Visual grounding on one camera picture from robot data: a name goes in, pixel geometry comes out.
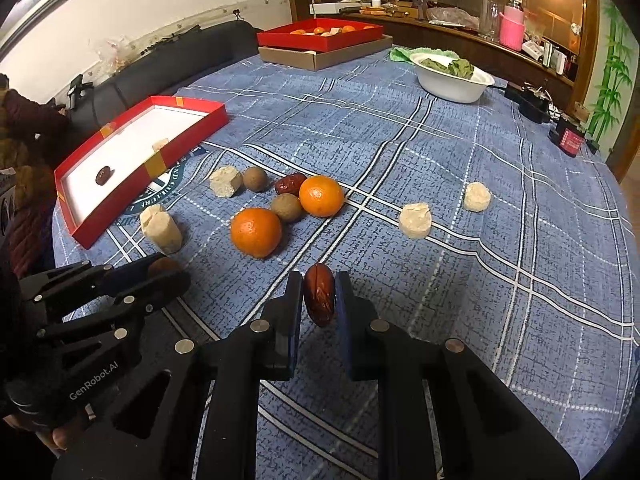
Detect pink cup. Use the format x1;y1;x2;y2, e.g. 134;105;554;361
500;2;526;52

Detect white bowl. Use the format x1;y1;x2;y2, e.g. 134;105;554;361
409;51;496;104

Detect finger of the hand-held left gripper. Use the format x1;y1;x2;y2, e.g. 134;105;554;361
37;271;192;357
20;254;167;318

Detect black device on stand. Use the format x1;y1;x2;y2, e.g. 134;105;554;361
66;74;93;110

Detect green leaves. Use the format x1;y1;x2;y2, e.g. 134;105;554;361
419;57;475;80

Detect red tray with white inside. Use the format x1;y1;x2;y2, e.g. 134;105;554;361
54;95;230;250

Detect brown cardboard box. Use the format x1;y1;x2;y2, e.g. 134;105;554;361
258;34;394;72

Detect clear plastic wrapping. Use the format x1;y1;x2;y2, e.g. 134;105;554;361
95;35;136;73

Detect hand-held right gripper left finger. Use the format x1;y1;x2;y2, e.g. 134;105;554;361
52;270;306;480

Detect wooden cabinet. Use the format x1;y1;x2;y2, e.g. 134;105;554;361
285;0;601;111

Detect green bamboo wall sticker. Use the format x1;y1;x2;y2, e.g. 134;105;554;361
585;0;636;146

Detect black sofa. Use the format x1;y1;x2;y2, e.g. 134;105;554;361
65;21;266;126

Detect dark jar with red label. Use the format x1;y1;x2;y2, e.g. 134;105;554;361
547;112;587;158

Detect person's left hand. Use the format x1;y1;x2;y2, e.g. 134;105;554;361
0;412;86;456

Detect red box with food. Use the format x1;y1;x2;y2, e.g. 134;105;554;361
256;18;385;53

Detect black power adapter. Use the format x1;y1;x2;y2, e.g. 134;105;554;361
504;82;551;123

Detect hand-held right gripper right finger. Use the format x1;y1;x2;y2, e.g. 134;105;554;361
334;270;581;480

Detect white flat box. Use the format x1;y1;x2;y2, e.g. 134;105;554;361
309;1;363;16

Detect crumpled plastic bag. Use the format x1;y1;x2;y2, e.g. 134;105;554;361
425;7;481;29

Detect clear glass pitcher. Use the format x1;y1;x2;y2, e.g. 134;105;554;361
480;0;503;41

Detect green cloth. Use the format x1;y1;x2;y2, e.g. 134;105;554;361
389;46;458;63

